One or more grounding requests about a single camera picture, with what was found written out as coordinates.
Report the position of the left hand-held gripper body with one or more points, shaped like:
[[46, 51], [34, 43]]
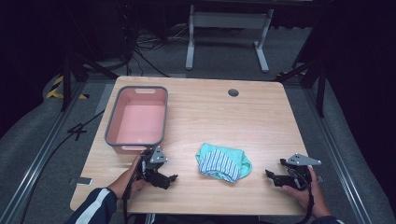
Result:
[[155, 158]]

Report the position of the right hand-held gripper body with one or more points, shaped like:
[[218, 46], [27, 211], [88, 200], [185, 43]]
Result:
[[300, 169]]

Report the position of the person's right hand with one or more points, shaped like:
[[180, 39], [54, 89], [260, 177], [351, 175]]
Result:
[[306, 199]]

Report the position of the person's left hand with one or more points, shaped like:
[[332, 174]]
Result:
[[126, 183]]

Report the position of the pink basket with grey rim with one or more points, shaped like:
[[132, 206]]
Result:
[[138, 123]]

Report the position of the teal and striped underwear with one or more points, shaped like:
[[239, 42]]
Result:
[[222, 161]]

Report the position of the black tape cross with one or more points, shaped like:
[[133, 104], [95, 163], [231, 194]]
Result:
[[77, 131]]

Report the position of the black tripod stand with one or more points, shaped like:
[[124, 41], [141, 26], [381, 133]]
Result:
[[67, 81], [320, 84]]

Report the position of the yellow and black hazard tape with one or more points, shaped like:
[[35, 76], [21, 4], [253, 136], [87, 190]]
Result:
[[53, 91]]

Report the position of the aluminium floor rail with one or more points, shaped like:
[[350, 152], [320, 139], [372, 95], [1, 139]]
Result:
[[37, 161], [337, 155]]

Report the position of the small silver metal bracket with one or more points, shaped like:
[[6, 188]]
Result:
[[81, 181]]

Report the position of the grey metal desk frame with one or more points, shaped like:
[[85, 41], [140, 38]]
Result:
[[229, 20]]

